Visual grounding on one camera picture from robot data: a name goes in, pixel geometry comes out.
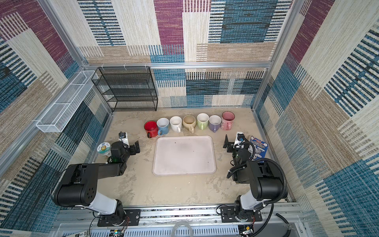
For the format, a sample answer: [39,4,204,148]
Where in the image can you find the black wire mesh shelf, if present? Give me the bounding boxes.
[91,66,158,112]

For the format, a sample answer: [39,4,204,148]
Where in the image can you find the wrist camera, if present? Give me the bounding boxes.
[118,132,129,146]
[234,132,246,149]

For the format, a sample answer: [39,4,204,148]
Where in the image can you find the white plastic tray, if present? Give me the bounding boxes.
[153,135,216,176]

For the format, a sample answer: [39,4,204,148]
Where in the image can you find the white mug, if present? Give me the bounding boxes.
[170,116,183,133]

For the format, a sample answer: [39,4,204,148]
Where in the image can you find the purple mug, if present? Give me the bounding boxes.
[209,115,222,133]

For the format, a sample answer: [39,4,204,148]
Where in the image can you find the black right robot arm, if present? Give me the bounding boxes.
[219,132,288,223]

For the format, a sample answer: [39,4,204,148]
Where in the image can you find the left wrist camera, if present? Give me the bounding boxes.
[118,132,129,146]

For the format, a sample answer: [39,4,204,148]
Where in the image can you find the beige ceramic teapot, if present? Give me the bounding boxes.
[183,115,196,134]

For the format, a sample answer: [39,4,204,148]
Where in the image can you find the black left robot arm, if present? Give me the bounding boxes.
[51,141,140,226]

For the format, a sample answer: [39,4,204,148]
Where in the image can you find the white wire mesh basket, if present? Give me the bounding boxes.
[36,71,95,133]

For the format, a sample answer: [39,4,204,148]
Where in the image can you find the green mug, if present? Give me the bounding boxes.
[197,113,209,130]

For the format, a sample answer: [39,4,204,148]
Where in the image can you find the blue polka dot mug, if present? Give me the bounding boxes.
[157,118,170,136]

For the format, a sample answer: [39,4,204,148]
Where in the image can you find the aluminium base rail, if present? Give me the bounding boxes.
[49,202,312,237]

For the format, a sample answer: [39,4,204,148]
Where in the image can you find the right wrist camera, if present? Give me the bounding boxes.
[234,132,246,149]

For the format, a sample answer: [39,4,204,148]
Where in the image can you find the pink patterned mug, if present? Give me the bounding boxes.
[221,111,235,130]

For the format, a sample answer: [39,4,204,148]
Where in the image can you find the red mug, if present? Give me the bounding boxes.
[144,120,159,138]

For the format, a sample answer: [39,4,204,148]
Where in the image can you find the small labelled jar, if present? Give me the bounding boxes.
[97,142,111,157]

